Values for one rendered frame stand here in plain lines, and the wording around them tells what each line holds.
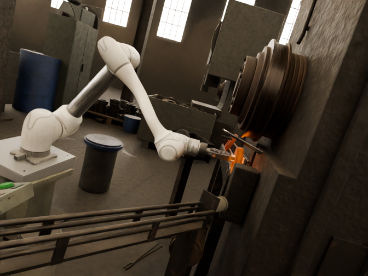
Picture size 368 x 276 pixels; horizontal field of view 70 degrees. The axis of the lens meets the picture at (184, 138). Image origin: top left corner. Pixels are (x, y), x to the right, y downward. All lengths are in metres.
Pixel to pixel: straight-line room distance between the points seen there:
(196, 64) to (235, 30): 7.54
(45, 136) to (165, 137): 0.73
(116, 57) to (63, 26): 3.27
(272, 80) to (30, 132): 1.25
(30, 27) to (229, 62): 11.62
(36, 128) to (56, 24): 3.21
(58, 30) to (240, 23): 2.67
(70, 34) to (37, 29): 9.70
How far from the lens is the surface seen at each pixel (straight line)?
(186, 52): 11.52
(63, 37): 4.60
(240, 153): 1.32
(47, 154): 1.71
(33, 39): 14.29
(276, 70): 1.12
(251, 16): 4.05
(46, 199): 1.85
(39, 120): 1.62
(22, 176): 1.56
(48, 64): 4.44
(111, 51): 1.41
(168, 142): 1.15
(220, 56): 3.89
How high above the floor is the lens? 1.06
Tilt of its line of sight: 12 degrees down
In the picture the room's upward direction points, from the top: 16 degrees clockwise
